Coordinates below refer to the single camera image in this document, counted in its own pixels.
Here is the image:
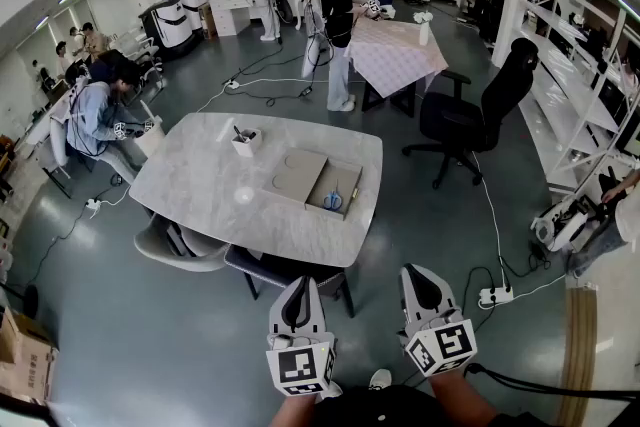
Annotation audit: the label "black floor cable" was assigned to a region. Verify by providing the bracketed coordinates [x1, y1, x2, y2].
[234, 39, 332, 108]
[459, 266, 501, 334]

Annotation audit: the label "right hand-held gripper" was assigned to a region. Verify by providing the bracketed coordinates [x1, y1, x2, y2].
[397, 263, 480, 378]

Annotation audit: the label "white chair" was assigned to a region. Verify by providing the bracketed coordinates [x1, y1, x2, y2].
[133, 100, 166, 157]

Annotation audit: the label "table with pink tablecloth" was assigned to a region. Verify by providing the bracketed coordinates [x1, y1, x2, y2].
[344, 17, 450, 119]

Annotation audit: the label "blue-handled scissors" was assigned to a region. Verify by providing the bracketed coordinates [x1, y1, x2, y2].
[322, 179, 344, 212]

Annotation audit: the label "grey drawer organiser box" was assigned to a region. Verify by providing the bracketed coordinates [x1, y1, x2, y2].
[262, 147, 364, 222]

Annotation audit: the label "black and white machine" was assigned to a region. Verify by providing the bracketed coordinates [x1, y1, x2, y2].
[177, 0, 206, 34]
[138, 0, 194, 61]

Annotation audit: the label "curved wooden board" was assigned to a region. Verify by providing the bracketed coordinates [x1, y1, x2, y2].
[557, 284, 600, 421]

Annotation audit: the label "white device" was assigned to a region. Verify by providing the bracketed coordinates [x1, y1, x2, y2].
[530, 194, 606, 252]

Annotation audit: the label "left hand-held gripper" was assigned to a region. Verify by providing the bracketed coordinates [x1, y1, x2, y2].
[264, 275, 338, 398]

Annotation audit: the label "person's black shirt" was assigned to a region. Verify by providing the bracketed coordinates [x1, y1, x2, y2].
[309, 384, 551, 427]

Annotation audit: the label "light grey shell chair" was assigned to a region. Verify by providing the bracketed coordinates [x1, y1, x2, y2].
[133, 213, 232, 274]

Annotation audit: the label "person's right forearm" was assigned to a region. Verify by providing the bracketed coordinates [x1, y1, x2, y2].
[427, 367, 501, 427]

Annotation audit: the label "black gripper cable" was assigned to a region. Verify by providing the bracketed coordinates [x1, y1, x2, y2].
[462, 362, 640, 402]

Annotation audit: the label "white shelving rack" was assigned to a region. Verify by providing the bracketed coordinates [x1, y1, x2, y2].
[517, 0, 640, 196]

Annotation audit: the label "white floor cable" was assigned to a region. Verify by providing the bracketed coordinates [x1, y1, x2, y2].
[469, 152, 506, 289]

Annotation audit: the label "person's left forearm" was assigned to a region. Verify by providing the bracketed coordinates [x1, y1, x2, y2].
[269, 392, 321, 427]

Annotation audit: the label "brown cardboard box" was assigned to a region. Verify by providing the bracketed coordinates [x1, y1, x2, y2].
[0, 304, 60, 404]

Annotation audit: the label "white pen holder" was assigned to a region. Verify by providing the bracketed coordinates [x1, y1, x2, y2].
[230, 127, 263, 159]

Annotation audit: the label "person's white shoe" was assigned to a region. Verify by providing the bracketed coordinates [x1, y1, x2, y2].
[368, 368, 394, 391]

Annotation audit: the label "white vase with flowers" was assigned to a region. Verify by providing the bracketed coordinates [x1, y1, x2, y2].
[412, 9, 434, 47]

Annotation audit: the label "black office chair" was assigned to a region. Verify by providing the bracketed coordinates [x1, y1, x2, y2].
[402, 37, 540, 190]

